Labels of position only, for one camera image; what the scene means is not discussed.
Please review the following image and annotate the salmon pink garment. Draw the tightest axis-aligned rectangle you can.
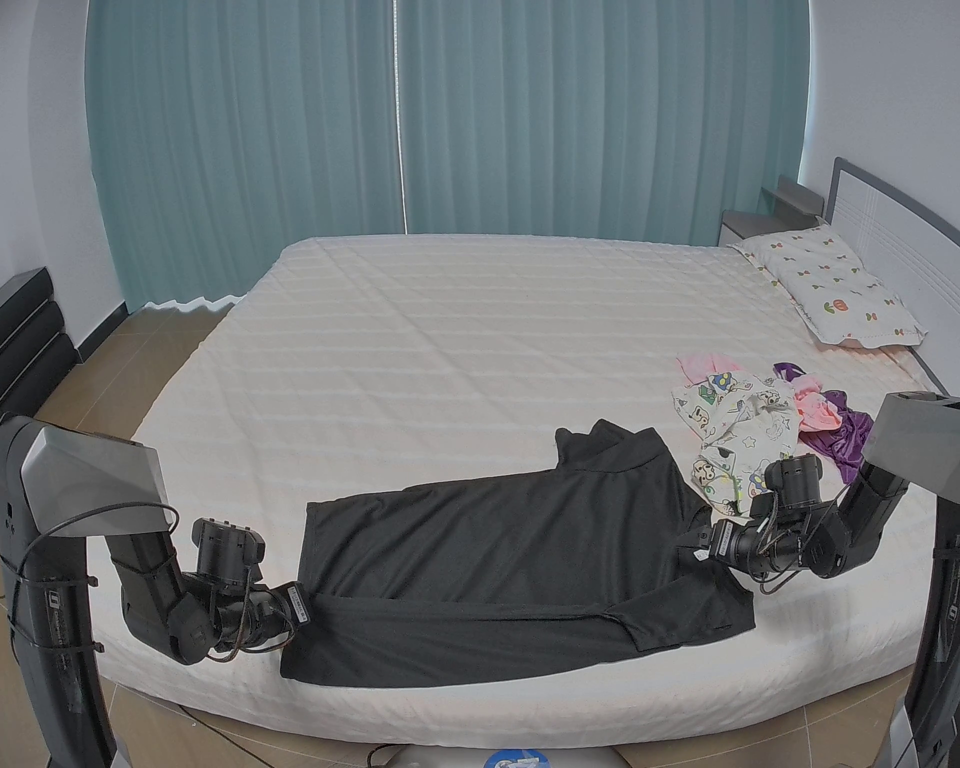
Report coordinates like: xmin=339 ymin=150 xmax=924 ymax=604
xmin=791 ymin=375 xmax=847 ymax=435

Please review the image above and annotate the white printed pillow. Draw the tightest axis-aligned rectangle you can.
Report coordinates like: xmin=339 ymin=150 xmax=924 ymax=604
xmin=731 ymin=222 xmax=927 ymax=350

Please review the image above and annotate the grey bedside table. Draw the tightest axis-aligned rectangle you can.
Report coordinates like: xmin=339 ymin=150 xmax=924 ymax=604
xmin=720 ymin=174 xmax=826 ymax=247

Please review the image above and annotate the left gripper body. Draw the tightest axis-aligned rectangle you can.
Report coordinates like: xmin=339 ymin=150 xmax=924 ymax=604
xmin=215 ymin=581 xmax=312 ymax=652

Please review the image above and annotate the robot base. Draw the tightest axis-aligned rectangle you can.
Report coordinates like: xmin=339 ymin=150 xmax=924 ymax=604
xmin=382 ymin=742 xmax=624 ymax=768

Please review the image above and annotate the purple garment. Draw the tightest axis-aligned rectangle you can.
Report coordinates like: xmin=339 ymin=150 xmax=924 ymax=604
xmin=772 ymin=362 xmax=877 ymax=487

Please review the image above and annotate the bed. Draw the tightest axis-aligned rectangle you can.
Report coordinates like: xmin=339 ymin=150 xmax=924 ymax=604
xmin=86 ymin=156 xmax=960 ymax=751

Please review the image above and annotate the black T-shirt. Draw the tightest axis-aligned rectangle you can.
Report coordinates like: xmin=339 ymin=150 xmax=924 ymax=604
xmin=279 ymin=420 xmax=757 ymax=687

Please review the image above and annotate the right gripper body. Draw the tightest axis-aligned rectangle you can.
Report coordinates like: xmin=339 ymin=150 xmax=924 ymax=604
xmin=693 ymin=519 xmax=760 ymax=579

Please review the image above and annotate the black chest of drawers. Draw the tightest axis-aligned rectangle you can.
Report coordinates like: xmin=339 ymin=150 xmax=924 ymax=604
xmin=0 ymin=266 xmax=78 ymax=425

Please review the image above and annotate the blue-green curtain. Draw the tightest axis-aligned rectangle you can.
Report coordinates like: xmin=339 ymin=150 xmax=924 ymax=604
xmin=396 ymin=0 xmax=815 ymax=245
xmin=86 ymin=0 xmax=408 ymax=315

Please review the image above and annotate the light pink garment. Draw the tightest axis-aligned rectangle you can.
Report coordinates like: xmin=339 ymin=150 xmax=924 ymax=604
xmin=677 ymin=351 xmax=744 ymax=381

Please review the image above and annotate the white printed pyjama top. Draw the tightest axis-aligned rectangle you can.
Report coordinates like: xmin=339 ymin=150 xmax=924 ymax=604
xmin=671 ymin=371 xmax=802 ymax=519

